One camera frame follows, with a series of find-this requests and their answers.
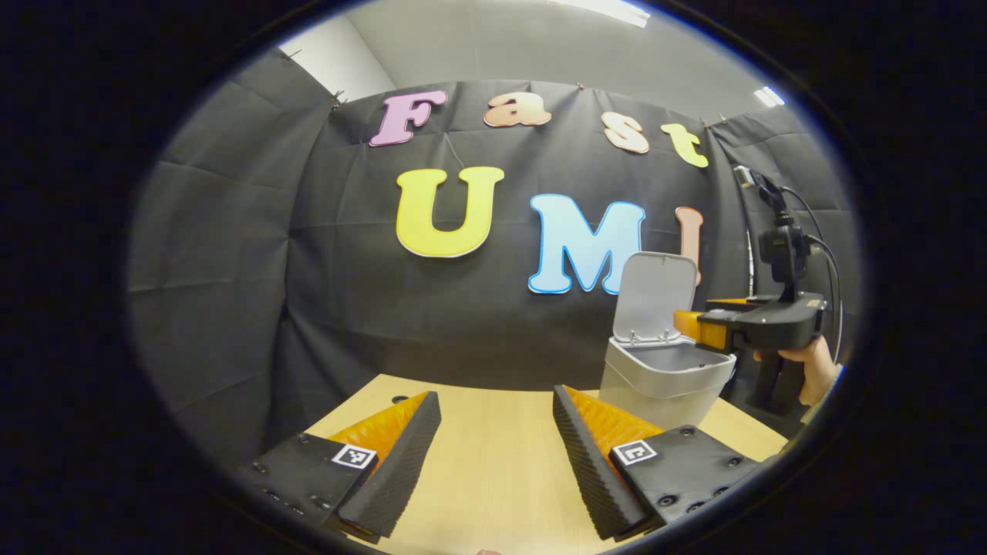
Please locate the wooden desktop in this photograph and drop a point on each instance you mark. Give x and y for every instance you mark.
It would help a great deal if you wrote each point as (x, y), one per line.
(501, 478)

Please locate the black backdrop cloth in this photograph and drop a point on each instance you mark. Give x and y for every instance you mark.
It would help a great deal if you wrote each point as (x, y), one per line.
(347, 308)

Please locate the small ceiling light panel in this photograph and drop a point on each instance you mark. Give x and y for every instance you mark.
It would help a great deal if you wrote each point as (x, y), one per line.
(769, 96)

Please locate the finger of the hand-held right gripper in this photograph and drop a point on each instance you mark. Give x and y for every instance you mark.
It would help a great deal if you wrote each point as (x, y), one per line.
(729, 302)
(705, 330)

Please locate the white desktop garbage bin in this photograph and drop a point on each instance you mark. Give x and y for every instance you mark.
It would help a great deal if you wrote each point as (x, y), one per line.
(659, 297)

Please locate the long ceiling light panel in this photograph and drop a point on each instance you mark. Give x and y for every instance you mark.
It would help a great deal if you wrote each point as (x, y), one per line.
(609, 9)

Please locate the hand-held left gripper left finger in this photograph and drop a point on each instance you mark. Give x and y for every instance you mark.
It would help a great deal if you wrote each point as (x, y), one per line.
(401, 470)

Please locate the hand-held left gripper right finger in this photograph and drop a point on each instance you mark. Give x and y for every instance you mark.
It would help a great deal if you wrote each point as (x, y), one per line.
(590, 470)

